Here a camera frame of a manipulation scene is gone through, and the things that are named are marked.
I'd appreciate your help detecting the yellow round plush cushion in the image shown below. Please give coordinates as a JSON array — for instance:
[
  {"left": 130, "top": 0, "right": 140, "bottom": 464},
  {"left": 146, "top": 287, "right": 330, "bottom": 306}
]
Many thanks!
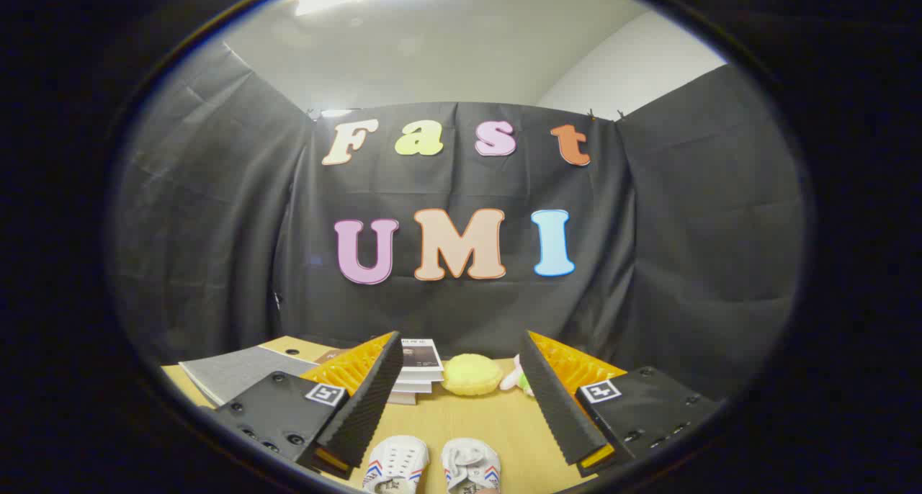
[{"left": 441, "top": 354, "right": 504, "bottom": 397}]

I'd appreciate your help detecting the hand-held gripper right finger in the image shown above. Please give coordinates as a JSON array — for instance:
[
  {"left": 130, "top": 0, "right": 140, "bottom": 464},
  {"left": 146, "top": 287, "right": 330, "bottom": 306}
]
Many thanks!
[{"left": 519, "top": 330, "right": 725, "bottom": 478}]

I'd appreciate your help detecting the white book dark photo cover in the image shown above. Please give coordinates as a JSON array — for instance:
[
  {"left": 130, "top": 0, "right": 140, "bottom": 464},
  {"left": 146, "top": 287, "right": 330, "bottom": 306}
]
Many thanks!
[{"left": 398, "top": 338, "right": 446, "bottom": 382}]

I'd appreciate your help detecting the grey fabric storage box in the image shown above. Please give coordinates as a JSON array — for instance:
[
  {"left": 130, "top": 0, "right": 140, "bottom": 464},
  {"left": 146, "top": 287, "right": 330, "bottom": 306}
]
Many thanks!
[{"left": 179, "top": 346, "right": 319, "bottom": 407}]

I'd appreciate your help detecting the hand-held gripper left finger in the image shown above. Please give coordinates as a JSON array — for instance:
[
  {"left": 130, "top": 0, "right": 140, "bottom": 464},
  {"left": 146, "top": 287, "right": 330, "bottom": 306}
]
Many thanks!
[{"left": 215, "top": 331, "right": 404, "bottom": 480}]

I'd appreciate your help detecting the white canvas shoe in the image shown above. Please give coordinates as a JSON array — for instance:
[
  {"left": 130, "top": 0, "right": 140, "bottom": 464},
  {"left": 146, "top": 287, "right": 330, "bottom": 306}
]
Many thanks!
[
  {"left": 362, "top": 436, "right": 431, "bottom": 494},
  {"left": 441, "top": 438, "right": 502, "bottom": 494}
]

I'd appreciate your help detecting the pink plush toy green shirt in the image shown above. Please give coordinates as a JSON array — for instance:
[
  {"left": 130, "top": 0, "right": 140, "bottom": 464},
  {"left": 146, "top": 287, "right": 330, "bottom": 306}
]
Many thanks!
[{"left": 498, "top": 354, "right": 536, "bottom": 398}]

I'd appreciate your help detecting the black backdrop cloth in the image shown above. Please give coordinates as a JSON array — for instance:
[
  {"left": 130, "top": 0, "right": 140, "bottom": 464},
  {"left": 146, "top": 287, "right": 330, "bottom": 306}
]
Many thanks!
[{"left": 108, "top": 44, "right": 807, "bottom": 401}]

